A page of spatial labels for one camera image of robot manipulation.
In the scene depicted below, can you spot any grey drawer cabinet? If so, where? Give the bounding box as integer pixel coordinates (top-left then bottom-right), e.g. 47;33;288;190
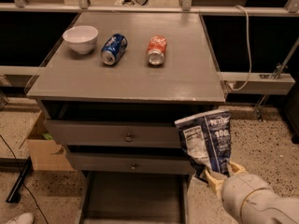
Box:
25;11;226;224

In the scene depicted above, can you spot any white cable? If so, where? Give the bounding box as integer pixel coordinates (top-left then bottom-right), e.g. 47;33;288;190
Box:
227;5;252;92

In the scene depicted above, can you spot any grey top drawer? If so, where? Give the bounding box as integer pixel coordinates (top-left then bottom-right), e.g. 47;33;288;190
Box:
43;101;215;149

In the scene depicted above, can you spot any grey metal rail beam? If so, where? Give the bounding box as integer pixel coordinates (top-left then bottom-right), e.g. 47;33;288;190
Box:
219;72;295;95

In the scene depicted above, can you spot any orange soda can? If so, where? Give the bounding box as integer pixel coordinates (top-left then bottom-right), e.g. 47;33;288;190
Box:
147;35;167;65

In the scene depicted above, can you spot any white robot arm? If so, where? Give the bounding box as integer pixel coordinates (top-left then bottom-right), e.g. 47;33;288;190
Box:
205;161;299;224

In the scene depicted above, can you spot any cardboard box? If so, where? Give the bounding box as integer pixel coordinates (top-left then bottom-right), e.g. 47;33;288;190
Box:
25;112;74;171

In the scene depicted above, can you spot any blue chip bag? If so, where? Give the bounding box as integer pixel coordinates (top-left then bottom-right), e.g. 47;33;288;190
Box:
175;109;231;178

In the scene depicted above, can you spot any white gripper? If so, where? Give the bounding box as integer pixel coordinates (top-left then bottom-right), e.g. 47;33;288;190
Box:
205;161;272;222

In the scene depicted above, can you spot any white shoe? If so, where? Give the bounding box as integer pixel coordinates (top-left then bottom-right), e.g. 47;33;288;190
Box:
5;213;35;224

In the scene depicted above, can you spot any white bowl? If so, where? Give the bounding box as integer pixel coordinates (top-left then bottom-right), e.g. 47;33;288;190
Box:
63;25;98;54

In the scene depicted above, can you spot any grey middle drawer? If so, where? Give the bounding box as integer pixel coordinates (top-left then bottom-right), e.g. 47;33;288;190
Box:
66;146;194;175

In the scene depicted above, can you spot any blue soda can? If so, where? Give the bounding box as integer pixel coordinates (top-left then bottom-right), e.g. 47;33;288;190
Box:
101;34;128;65

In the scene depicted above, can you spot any black floor cable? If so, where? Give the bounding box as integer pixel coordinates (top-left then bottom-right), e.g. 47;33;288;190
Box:
0;134;50;224

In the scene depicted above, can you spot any black bar on floor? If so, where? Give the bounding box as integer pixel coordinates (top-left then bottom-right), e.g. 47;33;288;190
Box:
6;158;32;203

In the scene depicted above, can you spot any grey bottom drawer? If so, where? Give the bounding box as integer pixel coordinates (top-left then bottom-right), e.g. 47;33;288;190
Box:
75;172;189;224

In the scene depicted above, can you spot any grey drawer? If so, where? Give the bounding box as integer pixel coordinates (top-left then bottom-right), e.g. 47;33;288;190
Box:
66;146;194;175
75;172;189;224
43;101;215;149

